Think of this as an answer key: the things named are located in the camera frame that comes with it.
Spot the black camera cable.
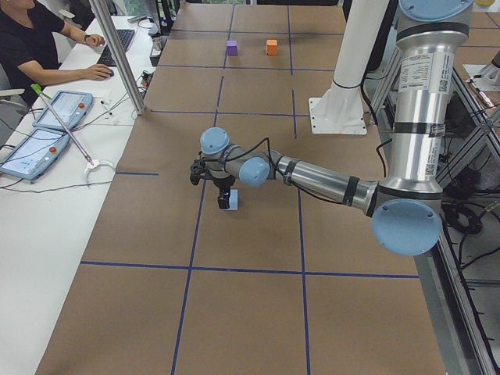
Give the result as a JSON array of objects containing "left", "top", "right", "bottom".
[{"left": 198, "top": 137, "right": 298, "bottom": 184}]

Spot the upper teach pendant tablet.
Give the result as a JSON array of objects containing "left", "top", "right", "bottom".
[{"left": 33, "top": 90, "right": 94, "bottom": 130}]

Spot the black keyboard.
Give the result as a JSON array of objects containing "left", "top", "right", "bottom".
[{"left": 96, "top": 29, "right": 137, "bottom": 67}]

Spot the metal reach stick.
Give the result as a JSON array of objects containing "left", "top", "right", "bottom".
[{"left": 31, "top": 84, "right": 116, "bottom": 186}]

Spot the teach pendant tablet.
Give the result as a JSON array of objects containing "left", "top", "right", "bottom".
[
  {"left": 1, "top": 127, "right": 70, "bottom": 180},
  {"left": 33, "top": 90, "right": 94, "bottom": 130}
]

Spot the purple foam block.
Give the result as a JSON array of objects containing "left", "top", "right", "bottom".
[{"left": 226, "top": 40, "right": 238, "bottom": 56}]

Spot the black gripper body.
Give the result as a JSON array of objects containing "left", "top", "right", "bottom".
[{"left": 209, "top": 171, "right": 236, "bottom": 193}]

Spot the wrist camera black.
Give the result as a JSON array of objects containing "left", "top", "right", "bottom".
[{"left": 190, "top": 159, "right": 207, "bottom": 186}]

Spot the light blue foam block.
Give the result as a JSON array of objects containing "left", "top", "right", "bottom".
[{"left": 227, "top": 189, "right": 239, "bottom": 211}]

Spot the metal cup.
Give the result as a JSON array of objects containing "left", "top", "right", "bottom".
[{"left": 152, "top": 37, "right": 163, "bottom": 52}]

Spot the aluminium frame post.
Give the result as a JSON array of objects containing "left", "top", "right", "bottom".
[{"left": 89, "top": 0, "right": 146, "bottom": 115}]

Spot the lower teach pendant tablet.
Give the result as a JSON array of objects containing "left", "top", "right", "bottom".
[{"left": 1, "top": 127, "right": 70, "bottom": 180}]

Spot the orange foam block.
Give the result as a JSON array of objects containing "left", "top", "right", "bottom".
[{"left": 266, "top": 39, "right": 278, "bottom": 55}]

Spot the person in black shirt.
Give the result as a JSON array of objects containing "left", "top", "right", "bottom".
[{"left": 1, "top": 1, "right": 110, "bottom": 106}]

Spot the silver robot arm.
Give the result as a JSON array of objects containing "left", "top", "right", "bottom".
[{"left": 190, "top": 1, "right": 473, "bottom": 256}]

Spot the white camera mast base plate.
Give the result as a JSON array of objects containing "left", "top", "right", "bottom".
[{"left": 308, "top": 96, "right": 367, "bottom": 135}]

